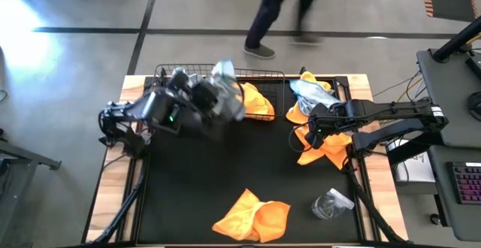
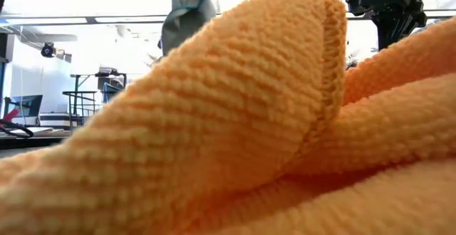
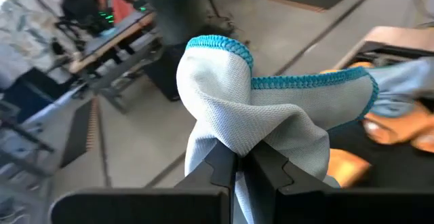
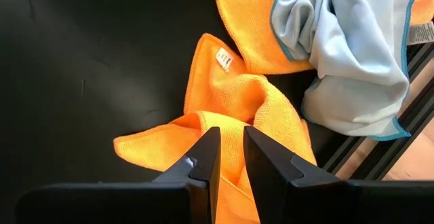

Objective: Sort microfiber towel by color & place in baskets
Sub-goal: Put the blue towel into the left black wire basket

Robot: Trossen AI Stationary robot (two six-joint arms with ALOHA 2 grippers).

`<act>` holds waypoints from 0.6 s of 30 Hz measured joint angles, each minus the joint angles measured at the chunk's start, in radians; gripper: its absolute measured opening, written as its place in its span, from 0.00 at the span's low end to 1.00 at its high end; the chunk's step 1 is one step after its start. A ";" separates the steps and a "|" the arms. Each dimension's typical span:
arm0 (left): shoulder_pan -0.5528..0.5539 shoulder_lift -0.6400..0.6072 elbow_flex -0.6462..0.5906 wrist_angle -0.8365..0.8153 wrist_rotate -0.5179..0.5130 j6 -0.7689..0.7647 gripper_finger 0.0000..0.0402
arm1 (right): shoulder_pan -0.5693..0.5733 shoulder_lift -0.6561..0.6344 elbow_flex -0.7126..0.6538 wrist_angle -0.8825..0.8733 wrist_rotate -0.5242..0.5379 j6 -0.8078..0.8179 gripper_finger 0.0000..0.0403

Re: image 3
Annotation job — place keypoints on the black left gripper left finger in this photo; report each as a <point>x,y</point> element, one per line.
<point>152,207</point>

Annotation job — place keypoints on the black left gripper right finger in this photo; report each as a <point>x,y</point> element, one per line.
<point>322,207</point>

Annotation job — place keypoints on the blue-grey microfiber towel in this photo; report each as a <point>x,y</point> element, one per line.
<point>403,85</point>
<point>237,108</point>

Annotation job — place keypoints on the black background robot arm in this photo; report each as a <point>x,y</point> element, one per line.
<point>81,6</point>

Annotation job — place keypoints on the black table mat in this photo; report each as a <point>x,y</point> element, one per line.
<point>400,169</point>

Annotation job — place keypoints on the black box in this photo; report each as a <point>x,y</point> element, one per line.
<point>166,78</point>

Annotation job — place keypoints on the wood-edged background table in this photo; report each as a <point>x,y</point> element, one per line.
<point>112,44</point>

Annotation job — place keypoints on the black aluminium table frame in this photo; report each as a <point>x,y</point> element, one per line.
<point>407,52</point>

